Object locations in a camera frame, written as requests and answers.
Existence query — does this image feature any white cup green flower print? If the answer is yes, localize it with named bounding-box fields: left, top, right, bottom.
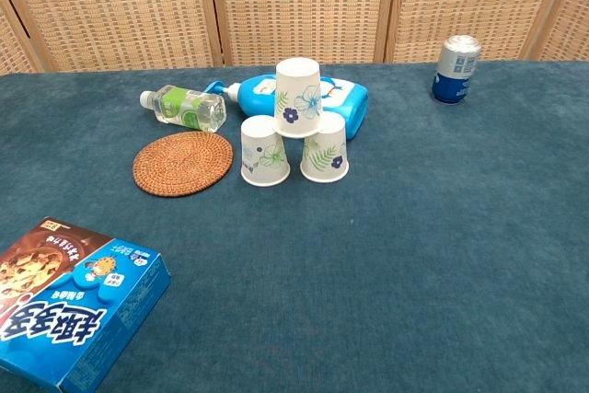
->
left=240, top=114, right=292, bottom=188

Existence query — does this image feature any round woven rattan coaster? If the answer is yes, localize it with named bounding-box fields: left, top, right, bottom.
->
left=132, top=131, right=235, bottom=198

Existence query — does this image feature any blue silver drink can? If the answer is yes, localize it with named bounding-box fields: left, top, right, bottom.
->
left=431, top=34, right=482, bottom=106

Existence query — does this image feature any woven rattan folding screen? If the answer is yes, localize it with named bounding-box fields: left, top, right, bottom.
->
left=0, top=0, right=589, bottom=75

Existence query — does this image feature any white cup blue flower print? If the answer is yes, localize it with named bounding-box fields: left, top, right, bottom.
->
left=272, top=57, right=324, bottom=139

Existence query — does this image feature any clear bottle green label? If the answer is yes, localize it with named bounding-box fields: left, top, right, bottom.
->
left=139, top=84, right=227, bottom=133

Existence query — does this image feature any blue pump bottle cartoon label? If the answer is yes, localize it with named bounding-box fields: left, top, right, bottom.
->
left=203, top=73, right=370, bottom=141

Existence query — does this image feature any blue felt table cloth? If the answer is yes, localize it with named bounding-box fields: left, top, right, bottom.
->
left=0, top=60, right=589, bottom=393

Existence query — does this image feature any blue brown cookie box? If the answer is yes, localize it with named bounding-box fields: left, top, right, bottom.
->
left=0, top=216, right=172, bottom=393

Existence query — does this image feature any white cup fern leaf print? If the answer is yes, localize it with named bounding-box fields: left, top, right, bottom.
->
left=299, top=110, right=350, bottom=184

